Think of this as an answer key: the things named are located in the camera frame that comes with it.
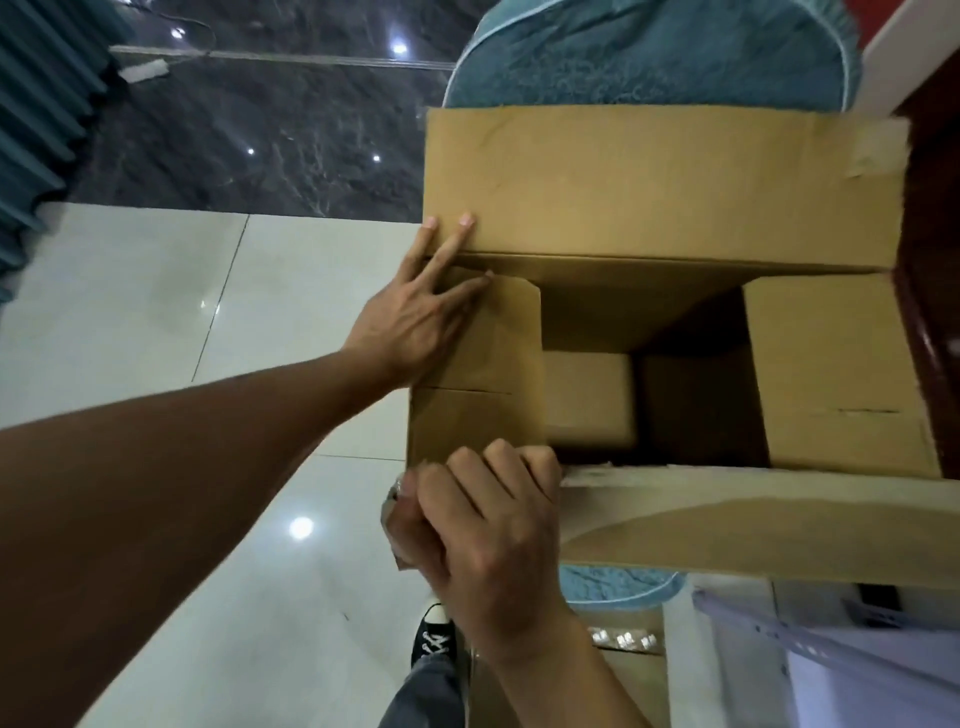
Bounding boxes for person's right hand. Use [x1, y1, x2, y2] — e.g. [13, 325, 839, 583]
[379, 438, 572, 662]

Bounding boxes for person's left hand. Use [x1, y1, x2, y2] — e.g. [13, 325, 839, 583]
[342, 211, 494, 395]

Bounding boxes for large brown cardboard box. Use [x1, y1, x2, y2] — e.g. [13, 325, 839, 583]
[405, 105, 960, 590]

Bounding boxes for white metal shelving rack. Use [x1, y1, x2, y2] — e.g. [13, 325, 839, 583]
[690, 585, 960, 728]

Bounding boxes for person's left forearm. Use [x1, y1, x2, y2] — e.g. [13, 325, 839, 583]
[0, 349, 395, 728]

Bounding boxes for person's grey trouser legs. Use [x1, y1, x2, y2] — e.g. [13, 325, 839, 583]
[378, 652, 474, 728]

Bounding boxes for black and white sneaker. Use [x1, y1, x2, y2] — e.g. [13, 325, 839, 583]
[409, 603, 456, 669]

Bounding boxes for small printed brown carton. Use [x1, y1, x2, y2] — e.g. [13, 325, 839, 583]
[465, 604, 672, 728]

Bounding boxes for teal fabric chair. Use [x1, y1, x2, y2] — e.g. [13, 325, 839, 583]
[444, 0, 864, 114]

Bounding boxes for white power strip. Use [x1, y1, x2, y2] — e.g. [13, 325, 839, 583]
[117, 57, 171, 84]

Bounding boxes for blue pleated curtain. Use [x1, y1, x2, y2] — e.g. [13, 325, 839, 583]
[0, 0, 137, 309]

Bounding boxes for dark wooden door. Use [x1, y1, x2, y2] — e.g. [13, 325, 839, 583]
[895, 45, 960, 482]

